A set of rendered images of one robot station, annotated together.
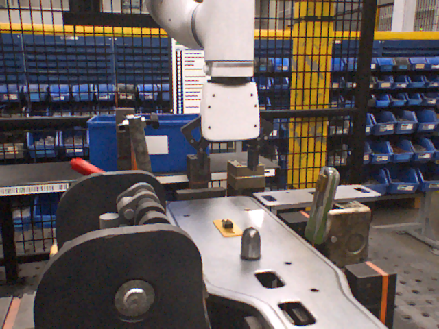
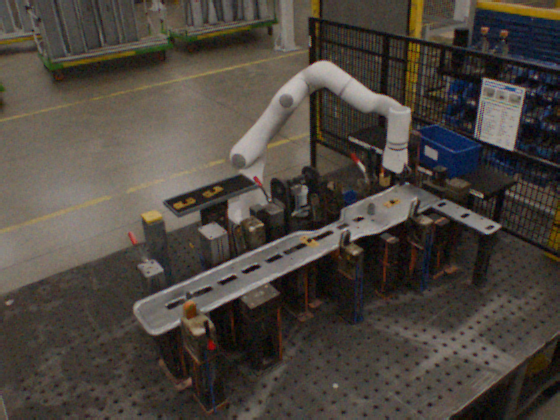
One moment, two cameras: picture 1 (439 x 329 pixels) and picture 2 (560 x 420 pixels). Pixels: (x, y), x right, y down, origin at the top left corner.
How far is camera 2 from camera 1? 1.94 m
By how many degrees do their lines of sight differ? 67
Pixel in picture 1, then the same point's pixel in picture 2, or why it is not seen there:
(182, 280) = (283, 191)
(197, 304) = (285, 196)
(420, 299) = (511, 310)
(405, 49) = not seen: outside the picture
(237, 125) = (392, 165)
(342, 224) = (412, 224)
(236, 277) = (353, 213)
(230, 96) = (390, 153)
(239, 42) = (391, 135)
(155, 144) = (432, 153)
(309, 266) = (374, 224)
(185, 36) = not seen: hidden behind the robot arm
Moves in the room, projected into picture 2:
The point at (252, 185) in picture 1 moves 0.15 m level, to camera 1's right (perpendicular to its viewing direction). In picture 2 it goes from (451, 195) to (473, 211)
